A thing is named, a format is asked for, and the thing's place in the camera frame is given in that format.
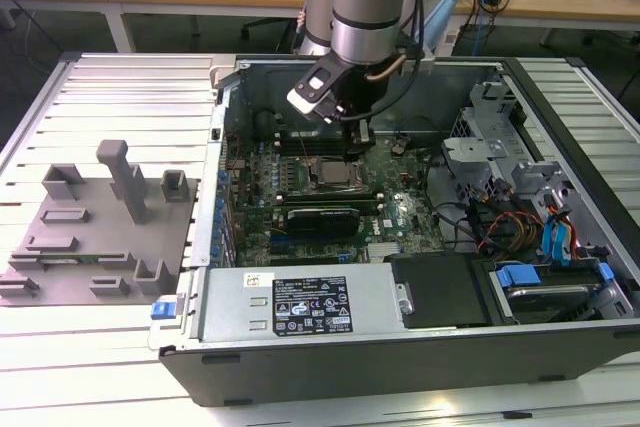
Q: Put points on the thin metal locking lever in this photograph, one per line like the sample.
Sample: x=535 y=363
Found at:
x=303 y=142

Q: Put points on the grey parts rack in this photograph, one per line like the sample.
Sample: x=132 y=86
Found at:
x=100 y=247

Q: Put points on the black office chair base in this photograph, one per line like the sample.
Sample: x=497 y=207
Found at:
x=270 y=24

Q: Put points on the green motherboard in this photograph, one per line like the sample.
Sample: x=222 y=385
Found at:
x=410 y=197

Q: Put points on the black RAM slot bank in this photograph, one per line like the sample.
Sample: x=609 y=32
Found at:
x=350 y=202
x=325 y=144

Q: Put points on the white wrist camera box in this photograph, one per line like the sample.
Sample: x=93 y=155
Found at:
x=312 y=92

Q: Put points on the grey power supply unit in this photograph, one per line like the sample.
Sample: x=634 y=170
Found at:
x=235 y=307

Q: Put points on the hard disk in blue carrier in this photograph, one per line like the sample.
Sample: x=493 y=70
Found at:
x=545 y=299

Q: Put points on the black graphics card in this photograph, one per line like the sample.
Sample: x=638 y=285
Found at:
x=322 y=222

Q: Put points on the grey metal drive cage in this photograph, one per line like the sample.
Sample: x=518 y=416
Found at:
x=472 y=149

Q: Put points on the CPU socket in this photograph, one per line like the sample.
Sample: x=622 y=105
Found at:
x=312 y=187

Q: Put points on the black grey PC case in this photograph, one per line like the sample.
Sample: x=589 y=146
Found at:
x=350 y=377

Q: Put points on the blue case latch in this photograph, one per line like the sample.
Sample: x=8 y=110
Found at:
x=162 y=309

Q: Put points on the black plastic shroud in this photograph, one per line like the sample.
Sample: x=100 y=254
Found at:
x=440 y=292

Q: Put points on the silver chipset heatsink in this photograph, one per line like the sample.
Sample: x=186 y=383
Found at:
x=384 y=251

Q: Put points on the green RAM stick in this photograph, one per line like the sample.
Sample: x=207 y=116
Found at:
x=100 y=259

